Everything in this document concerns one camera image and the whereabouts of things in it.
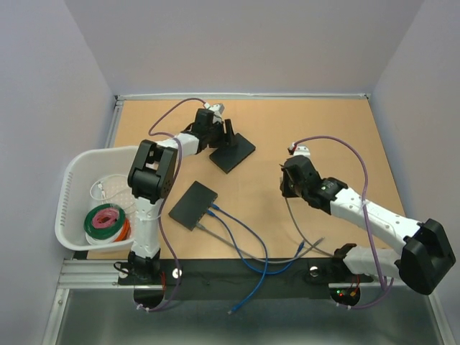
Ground white usb cable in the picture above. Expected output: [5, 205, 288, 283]
[89, 174, 137, 209]

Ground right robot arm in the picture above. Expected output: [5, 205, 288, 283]
[280, 155, 456, 295]

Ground black network switch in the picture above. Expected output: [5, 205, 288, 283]
[168, 181, 218, 231]
[209, 133, 256, 174]

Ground coiled coloured cable spools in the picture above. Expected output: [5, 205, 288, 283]
[83, 203, 131, 245]

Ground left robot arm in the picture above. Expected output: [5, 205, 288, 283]
[127, 103, 235, 283]

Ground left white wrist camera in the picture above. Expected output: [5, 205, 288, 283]
[204, 103, 225, 118]

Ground white plastic basket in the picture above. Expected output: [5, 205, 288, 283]
[55, 146, 137, 252]

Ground light blue ethernet cable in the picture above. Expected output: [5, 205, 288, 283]
[206, 209, 307, 316]

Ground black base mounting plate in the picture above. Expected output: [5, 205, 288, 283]
[118, 257, 372, 305]

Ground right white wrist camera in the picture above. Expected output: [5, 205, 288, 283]
[287, 142, 311, 157]

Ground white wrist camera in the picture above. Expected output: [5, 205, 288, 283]
[287, 142, 311, 157]
[204, 103, 225, 118]

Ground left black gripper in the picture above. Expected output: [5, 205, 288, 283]
[206, 120, 239, 149]

